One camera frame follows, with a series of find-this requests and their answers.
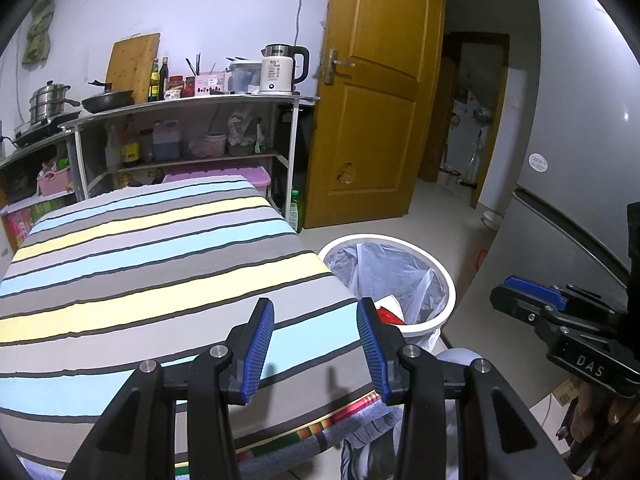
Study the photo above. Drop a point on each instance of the white appliance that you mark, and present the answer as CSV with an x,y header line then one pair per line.
x,y
467,145

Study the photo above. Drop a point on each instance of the green plastic bottle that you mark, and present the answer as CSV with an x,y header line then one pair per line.
x,y
295,212

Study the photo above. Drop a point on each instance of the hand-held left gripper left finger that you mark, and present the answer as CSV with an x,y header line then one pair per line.
x,y
257,355

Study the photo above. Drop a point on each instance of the wooden shelf unit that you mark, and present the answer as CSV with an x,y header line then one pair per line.
x,y
30,152

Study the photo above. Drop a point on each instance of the white round bin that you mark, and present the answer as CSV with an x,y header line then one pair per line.
x,y
427,329

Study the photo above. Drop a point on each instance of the grey refrigerator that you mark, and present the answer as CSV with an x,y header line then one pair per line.
x,y
575,85

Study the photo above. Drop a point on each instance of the clear plastic container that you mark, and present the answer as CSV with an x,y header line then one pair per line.
x,y
245,77

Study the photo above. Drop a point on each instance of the green printed packet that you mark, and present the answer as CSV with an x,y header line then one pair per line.
x,y
49,210

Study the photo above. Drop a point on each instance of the black utensils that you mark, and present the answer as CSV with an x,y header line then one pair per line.
x,y
192,66

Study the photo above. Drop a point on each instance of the white electric kettle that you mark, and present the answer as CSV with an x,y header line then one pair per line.
x,y
276,75

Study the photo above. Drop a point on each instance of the crumpled plastic bags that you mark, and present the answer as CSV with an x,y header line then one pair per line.
x,y
245,132

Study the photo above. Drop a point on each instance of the red sauce jar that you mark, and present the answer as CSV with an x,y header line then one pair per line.
x,y
189,87
175,87

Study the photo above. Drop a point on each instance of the grey cloth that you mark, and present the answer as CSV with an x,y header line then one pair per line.
x,y
372,440

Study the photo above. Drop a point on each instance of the green hanging cloth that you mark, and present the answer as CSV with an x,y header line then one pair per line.
x,y
39,30

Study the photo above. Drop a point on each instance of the black induction cooker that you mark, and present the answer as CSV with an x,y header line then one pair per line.
x,y
35,135

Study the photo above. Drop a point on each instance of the purple storage box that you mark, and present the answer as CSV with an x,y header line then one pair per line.
x,y
220,177

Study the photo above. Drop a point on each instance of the dark sauce bottle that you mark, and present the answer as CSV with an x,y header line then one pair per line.
x,y
164,82

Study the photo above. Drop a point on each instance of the dark liquid jug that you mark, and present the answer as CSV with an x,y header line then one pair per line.
x,y
166,142

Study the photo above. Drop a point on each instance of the pink utensil holder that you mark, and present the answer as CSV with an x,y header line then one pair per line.
x,y
212,85

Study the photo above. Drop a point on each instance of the green glass bottle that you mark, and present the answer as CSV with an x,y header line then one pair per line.
x,y
154,85

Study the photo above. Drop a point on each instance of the steel steamer pot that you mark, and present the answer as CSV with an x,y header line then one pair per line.
x,y
47,105

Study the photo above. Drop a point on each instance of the clear plastic bin liner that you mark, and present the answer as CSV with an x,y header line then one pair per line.
x,y
380,270

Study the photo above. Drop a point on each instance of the clear plastic bottle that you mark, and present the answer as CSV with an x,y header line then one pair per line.
x,y
113,152

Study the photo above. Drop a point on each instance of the metal kitchen rack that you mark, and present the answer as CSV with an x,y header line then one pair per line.
x,y
190,105

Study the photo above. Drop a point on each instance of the pink food tub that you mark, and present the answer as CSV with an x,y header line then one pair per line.
x,y
215,146

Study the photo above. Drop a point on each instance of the red plastic bag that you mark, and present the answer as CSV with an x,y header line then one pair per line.
x,y
391,316

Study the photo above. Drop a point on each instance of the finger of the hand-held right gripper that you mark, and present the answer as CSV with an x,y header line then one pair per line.
x,y
515,305
535,290

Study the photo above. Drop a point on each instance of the yellow wooden door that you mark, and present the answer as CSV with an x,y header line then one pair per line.
x,y
370,110

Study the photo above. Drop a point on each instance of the wooden cutting board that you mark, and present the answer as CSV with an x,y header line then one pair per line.
x,y
132,62

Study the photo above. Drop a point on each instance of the cardboard box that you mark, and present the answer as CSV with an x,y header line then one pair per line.
x,y
566,391

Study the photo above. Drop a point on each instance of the metal floor bowl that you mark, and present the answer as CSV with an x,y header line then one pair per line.
x,y
492,220

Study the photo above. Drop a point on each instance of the person's right hand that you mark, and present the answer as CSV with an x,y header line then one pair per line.
x,y
605,430

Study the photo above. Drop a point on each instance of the pink printed packet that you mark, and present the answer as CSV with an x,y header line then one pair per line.
x,y
20,230

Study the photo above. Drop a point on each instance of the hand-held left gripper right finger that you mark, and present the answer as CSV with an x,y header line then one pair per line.
x,y
372,355

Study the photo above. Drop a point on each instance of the yellow label oil bottle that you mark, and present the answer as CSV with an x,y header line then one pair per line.
x,y
130,150

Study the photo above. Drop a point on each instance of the colourful woven cloth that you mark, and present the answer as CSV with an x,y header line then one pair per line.
x,y
320,427

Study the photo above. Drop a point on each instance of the black frying pan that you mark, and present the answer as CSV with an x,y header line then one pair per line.
x,y
107,100

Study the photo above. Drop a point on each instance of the pink plastic basket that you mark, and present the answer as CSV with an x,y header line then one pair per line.
x,y
56,184

